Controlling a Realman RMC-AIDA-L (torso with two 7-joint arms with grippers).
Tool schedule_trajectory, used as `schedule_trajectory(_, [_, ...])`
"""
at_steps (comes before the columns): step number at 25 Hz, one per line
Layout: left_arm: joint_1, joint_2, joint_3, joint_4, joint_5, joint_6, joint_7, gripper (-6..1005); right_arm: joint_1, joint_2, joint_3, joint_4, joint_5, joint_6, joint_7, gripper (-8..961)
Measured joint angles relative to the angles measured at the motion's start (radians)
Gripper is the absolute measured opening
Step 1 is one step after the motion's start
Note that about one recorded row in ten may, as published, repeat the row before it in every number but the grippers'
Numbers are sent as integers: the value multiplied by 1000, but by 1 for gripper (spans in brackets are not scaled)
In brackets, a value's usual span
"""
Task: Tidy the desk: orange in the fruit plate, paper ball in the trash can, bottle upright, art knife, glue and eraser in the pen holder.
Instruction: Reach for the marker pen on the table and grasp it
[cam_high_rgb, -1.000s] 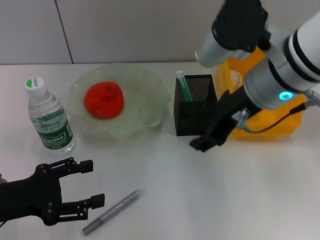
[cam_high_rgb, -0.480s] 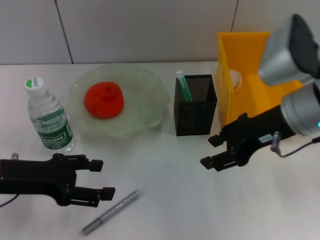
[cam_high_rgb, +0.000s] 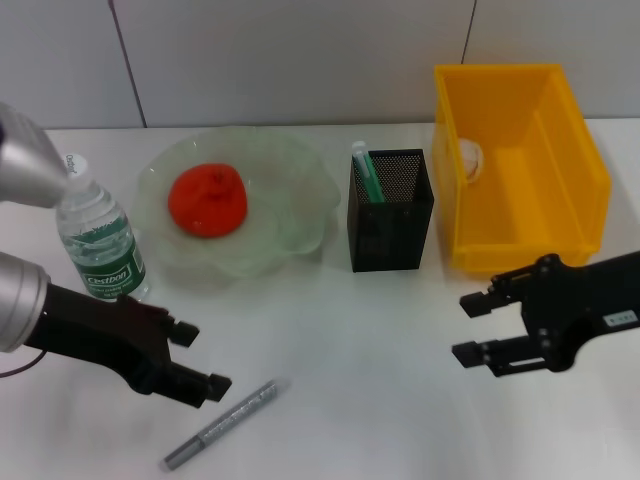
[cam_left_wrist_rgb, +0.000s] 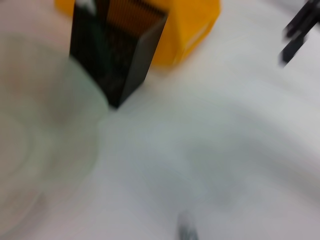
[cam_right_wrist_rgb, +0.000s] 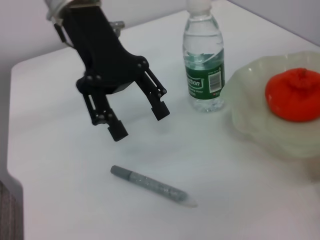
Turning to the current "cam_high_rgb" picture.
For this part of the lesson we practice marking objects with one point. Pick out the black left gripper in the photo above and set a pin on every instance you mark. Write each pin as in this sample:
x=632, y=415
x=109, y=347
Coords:
x=110, y=335

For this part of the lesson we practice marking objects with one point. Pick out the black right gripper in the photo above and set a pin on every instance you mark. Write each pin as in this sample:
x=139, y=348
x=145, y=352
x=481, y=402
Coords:
x=580, y=305

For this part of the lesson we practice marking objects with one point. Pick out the grey marker pen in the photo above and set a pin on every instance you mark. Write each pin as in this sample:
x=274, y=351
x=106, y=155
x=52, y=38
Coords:
x=235, y=415

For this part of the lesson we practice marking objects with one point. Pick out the clear water bottle green label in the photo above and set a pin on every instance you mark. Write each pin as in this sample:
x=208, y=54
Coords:
x=100, y=240

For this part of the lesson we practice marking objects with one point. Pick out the orange fruit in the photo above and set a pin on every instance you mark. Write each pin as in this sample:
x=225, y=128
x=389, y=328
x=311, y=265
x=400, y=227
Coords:
x=207, y=200

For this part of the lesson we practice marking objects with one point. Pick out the white paper ball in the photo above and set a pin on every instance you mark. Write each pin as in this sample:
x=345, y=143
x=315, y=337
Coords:
x=471, y=160

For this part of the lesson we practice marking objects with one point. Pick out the mint green utility knife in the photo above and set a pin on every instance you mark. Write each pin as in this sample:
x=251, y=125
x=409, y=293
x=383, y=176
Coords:
x=370, y=180

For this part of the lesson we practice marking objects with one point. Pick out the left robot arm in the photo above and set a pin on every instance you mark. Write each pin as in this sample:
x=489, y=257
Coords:
x=17, y=305

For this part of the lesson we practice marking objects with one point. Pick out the black mesh pen holder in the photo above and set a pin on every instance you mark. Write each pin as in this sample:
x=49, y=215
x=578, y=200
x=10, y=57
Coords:
x=387, y=235

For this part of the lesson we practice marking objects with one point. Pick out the pale green glass fruit plate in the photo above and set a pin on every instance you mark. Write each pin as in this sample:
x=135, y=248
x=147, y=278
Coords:
x=290, y=200

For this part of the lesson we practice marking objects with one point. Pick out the yellow plastic storage bin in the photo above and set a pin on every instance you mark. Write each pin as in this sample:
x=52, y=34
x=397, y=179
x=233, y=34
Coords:
x=550, y=200

